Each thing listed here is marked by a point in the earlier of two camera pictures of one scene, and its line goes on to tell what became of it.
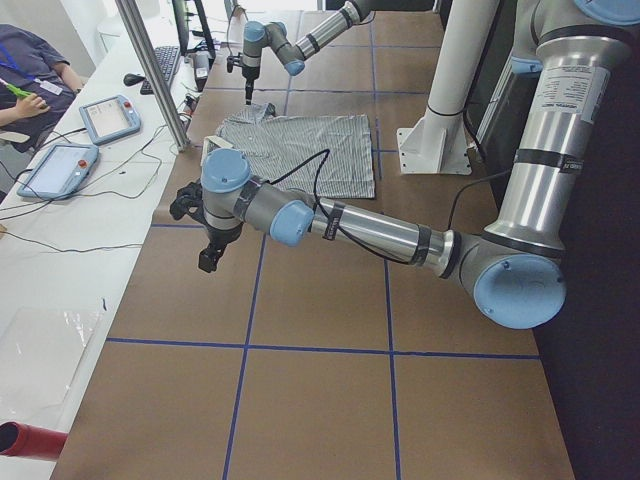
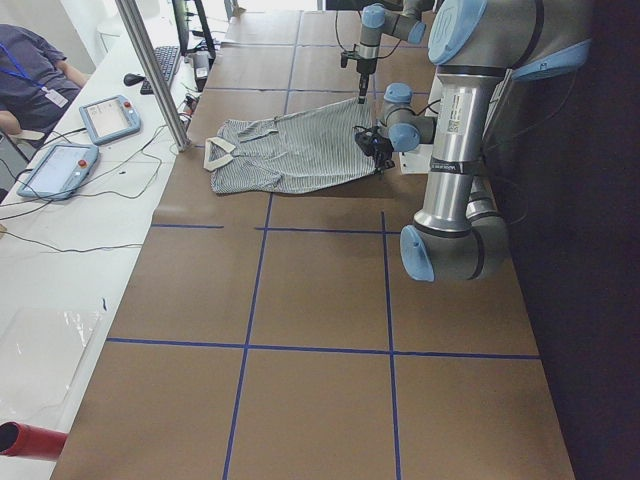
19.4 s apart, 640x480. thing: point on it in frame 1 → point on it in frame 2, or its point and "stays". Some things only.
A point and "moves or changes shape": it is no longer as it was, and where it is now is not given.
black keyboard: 166,56 stays
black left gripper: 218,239 → 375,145
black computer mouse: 132,79 stays
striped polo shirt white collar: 272,144 moves or changes shape
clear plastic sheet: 41,353 stays
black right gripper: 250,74 → 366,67
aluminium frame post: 155,71 stays
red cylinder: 19,439 stays
